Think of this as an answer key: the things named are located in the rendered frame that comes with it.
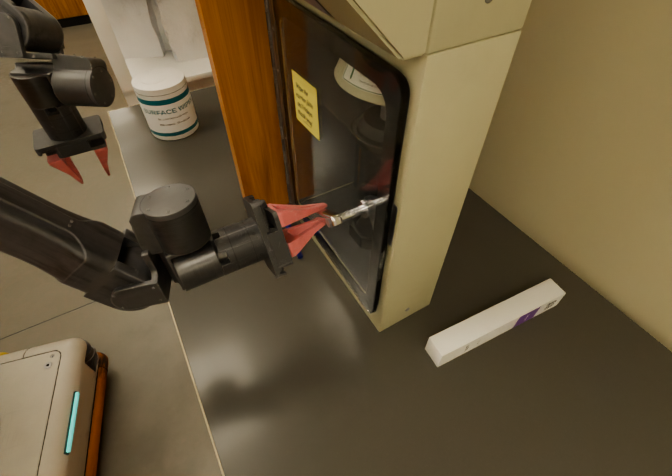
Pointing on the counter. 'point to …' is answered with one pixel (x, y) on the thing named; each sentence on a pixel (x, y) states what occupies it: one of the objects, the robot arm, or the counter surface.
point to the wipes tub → (166, 102)
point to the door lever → (341, 215)
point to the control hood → (379, 6)
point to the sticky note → (306, 104)
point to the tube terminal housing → (443, 123)
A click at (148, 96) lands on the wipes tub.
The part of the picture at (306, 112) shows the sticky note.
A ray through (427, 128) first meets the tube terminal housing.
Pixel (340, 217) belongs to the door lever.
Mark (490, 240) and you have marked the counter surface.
